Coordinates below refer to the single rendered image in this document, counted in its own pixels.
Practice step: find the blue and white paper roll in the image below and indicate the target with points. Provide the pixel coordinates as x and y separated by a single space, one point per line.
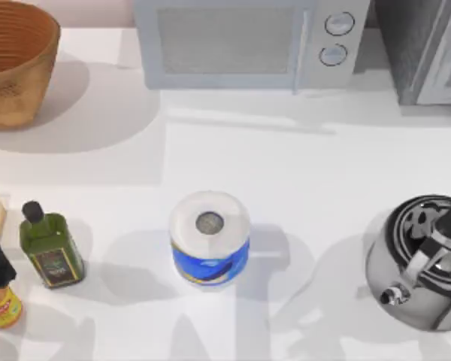
209 240

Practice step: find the pale microwave oven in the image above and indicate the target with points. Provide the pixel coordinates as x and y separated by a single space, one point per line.
225 45

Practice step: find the microwave knob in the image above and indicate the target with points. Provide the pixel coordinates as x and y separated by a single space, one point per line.
333 55
339 23

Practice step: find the green oil bottle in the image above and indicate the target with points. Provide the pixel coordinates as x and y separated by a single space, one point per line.
52 252

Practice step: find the shiny metal kettle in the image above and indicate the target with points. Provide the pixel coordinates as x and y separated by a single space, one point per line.
417 270

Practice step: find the brown woven basket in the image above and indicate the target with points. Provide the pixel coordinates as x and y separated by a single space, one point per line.
22 75

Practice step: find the yellow bottle with red label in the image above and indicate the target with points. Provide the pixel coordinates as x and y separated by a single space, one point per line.
2 306

